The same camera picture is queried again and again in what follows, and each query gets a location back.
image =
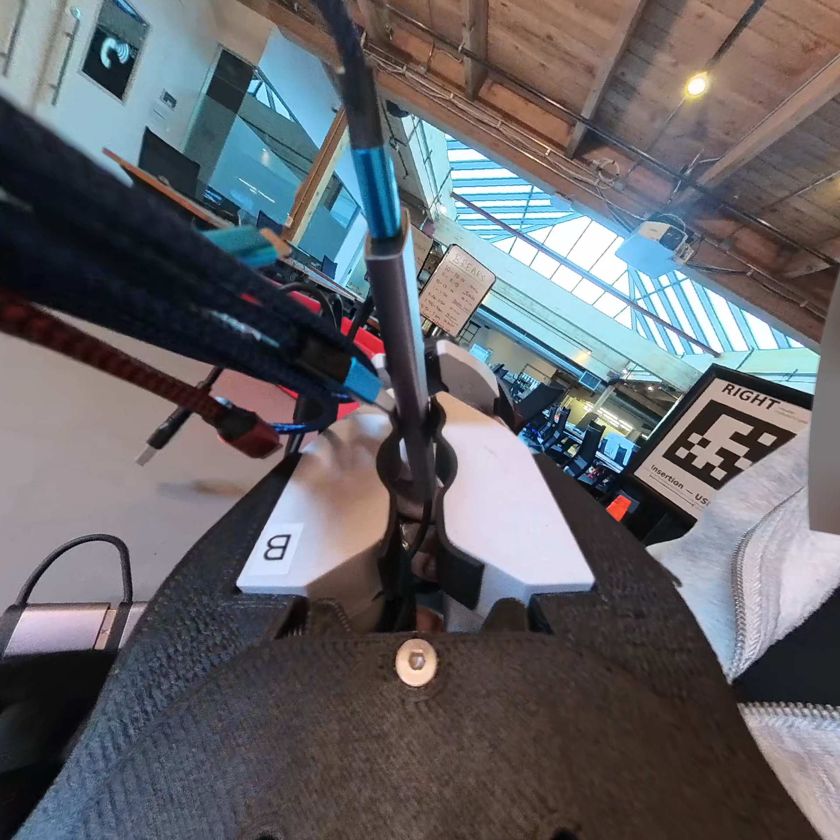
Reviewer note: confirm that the slim grey usb hub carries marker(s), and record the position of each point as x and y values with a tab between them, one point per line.
400	341

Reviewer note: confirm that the black undershirt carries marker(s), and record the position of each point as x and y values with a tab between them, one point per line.
794	663

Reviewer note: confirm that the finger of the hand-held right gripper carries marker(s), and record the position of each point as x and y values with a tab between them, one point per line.
384	380
466	377

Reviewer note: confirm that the grey zip hoodie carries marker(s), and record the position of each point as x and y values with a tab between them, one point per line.
774	577

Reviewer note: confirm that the whiteboard on stand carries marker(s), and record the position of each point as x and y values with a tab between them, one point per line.
422	249
456	292

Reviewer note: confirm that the ceiling mounted projector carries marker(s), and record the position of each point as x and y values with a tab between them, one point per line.
656	246

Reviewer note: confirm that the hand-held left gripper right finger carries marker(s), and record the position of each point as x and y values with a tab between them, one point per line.
512	518

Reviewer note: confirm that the dark logo wall sign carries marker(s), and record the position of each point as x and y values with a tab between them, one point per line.
115	49

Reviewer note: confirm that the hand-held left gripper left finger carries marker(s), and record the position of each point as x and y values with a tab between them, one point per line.
328	512

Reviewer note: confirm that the red plastic bin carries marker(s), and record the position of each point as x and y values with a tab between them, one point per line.
358	334

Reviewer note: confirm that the silver usb hub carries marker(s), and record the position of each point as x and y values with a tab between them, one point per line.
59	630

